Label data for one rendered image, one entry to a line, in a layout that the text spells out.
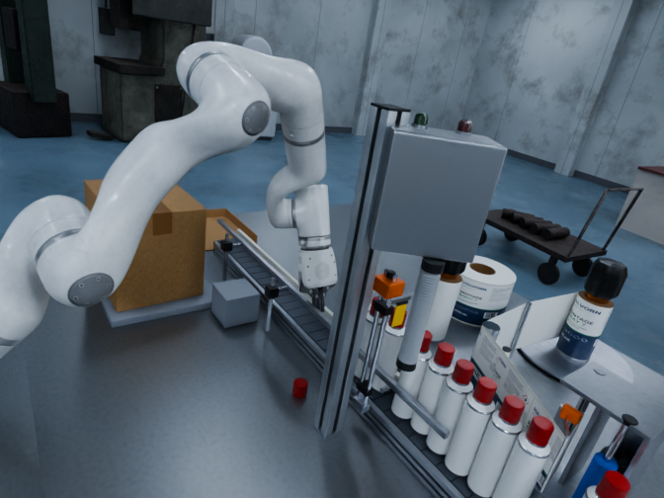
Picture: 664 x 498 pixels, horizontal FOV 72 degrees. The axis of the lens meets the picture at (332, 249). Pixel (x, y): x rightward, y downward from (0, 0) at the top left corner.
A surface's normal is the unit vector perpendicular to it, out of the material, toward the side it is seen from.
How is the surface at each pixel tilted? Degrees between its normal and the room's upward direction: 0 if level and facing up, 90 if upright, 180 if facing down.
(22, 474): 0
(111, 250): 78
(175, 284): 90
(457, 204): 90
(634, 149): 90
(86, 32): 90
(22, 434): 0
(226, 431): 0
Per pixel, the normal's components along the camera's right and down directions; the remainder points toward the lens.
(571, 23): -0.84, 0.10
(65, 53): 0.52, 0.42
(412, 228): 0.00, 0.41
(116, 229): 0.78, 0.20
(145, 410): 0.15, -0.90
